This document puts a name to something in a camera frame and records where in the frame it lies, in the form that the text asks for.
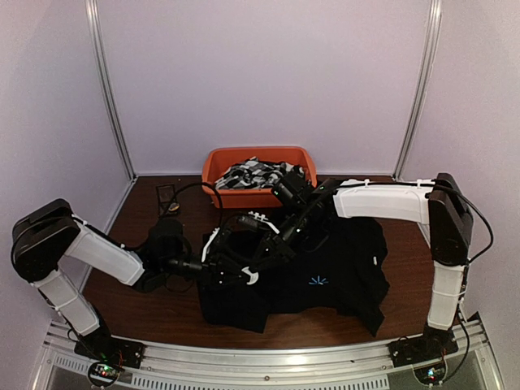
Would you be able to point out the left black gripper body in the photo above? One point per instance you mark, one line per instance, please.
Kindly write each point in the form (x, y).
(171, 265)

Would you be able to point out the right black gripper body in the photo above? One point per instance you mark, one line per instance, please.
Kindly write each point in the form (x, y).
(288, 252)

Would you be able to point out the black t-shirt blue logo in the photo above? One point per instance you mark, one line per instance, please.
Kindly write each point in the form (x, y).
(339, 267)

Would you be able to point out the round picture brooch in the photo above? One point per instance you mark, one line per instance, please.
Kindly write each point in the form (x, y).
(251, 277)

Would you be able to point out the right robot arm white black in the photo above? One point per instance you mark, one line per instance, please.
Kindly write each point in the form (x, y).
(436, 203)

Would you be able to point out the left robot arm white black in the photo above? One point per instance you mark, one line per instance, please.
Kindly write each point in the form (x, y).
(41, 239)

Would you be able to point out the black brooch display tray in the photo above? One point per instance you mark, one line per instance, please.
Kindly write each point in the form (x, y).
(166, 195)

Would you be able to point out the black white checkered shirt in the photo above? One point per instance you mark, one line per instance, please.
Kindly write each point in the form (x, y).
(256, 174)

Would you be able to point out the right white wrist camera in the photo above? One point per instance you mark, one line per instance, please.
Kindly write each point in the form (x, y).
(257, 220)

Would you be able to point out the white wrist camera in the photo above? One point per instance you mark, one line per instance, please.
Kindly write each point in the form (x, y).
(209, 243)
(257, 220)

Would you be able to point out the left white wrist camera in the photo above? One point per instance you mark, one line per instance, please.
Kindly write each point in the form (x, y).
(209, 243)

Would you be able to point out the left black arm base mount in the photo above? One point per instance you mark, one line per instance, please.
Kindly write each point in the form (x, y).
(109, 349)

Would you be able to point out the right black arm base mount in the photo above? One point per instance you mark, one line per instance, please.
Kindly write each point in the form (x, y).
(417, 349)

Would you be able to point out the aluminium front rail frame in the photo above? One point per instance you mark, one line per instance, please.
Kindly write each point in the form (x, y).
(171, 366)

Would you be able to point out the right aluminium corner post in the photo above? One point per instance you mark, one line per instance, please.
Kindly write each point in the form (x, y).
(432, 35)

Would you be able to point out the aluminium corner post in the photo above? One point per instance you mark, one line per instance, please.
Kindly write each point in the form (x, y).
(432, 35)
(95, 30)

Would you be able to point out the left aluminium corner post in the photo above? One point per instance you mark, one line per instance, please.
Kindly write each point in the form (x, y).
(95, 30)

